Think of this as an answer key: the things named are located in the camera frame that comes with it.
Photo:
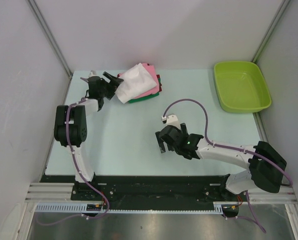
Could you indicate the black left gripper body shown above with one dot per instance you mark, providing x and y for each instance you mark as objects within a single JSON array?
[{"x": 104, "y": 85}]

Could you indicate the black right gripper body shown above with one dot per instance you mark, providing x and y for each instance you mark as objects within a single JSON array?
[{"x": 183, "y": 129}]

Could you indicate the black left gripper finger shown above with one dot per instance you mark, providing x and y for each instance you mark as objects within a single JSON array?
[
  {"x": 113, "y": 81},
  {"x": 109, "y": 92}
]

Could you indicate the white t shirt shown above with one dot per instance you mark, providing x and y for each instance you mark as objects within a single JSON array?
[{"x": 136, "y": 82}]

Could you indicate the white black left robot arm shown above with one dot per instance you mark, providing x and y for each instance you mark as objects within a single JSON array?
[{"x": 70, "y": 128}]

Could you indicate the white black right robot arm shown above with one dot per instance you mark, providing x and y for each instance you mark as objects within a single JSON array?
[{"x": 263, "y": 165}]

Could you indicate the green folded t shirt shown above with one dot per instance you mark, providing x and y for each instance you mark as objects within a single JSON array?
[{"x": 144, "y": 98}]

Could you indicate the pink folded t shirt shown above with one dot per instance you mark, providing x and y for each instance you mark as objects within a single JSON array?
[{"x": 152, "y": 73}]

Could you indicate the dark red folded t shirt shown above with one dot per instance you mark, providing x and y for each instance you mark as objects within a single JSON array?
[{"x": 158, "y": 77}]

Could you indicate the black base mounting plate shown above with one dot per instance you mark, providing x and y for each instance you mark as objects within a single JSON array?
[{"x": 204, "y": 188}]

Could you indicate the lime green plastic basin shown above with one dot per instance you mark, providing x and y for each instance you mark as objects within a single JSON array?
[{"x": 241, "y": 87}]

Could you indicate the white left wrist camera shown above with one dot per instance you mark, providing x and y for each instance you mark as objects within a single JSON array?
[{"x": 92, "y": 73}]

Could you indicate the white slotted cable duct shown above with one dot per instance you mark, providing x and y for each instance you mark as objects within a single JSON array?
[{"x": 87, "y": 208}]

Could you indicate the grey aluminium corner post left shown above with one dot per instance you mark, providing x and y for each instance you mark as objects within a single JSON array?
[{"x": 37, "y": 13}]

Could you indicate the grey aluminium corner post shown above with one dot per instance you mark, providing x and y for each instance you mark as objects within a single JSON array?
[
  {"x": 37, "y": 13},
  {"x": 268, "y": 34}
]

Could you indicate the aluminium frame rail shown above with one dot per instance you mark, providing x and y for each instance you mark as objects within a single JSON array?
[{"x": 61, "y": 192}]

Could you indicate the grey aluminium corner post right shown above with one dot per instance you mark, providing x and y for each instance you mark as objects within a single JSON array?
[{"x": 268, "y": 34}]

